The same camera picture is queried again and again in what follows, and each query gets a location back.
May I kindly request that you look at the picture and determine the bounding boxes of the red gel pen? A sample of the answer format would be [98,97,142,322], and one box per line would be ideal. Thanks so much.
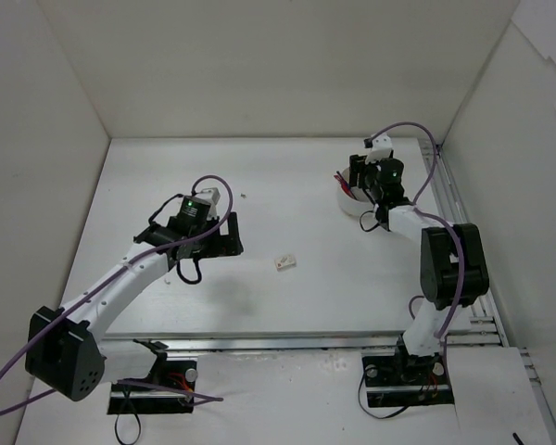
[334,172,350,196]

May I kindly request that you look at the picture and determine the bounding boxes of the white staples box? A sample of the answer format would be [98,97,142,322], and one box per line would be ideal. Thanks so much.
[274,254,297,271]

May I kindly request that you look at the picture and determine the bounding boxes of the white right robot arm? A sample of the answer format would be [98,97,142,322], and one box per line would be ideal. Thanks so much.
[347,155,489,382]

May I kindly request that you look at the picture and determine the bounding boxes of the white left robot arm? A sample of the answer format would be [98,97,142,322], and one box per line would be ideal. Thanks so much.
[25,197,244,401]

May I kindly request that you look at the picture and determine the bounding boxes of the white round compartment organizer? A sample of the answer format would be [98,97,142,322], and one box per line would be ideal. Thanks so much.
[336,168,374,217]

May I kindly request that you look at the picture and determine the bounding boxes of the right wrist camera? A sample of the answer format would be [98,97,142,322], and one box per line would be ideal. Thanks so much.
[363,133,393,165]

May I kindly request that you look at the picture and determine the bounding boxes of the aluminium side rail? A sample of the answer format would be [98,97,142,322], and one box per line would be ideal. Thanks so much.
[416,137,556,445]

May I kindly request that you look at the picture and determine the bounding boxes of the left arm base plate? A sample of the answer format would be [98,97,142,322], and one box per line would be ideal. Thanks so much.
[107,340,198,415]

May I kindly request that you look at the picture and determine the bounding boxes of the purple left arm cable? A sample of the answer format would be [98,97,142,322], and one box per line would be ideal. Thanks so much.
[0,174,236,413]

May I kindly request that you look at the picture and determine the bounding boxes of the aluminium front rail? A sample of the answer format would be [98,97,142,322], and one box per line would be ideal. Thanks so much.
[102,324,502,353]

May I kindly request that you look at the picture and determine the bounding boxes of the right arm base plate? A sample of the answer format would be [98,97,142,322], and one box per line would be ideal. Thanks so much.
[360,343,455,411]

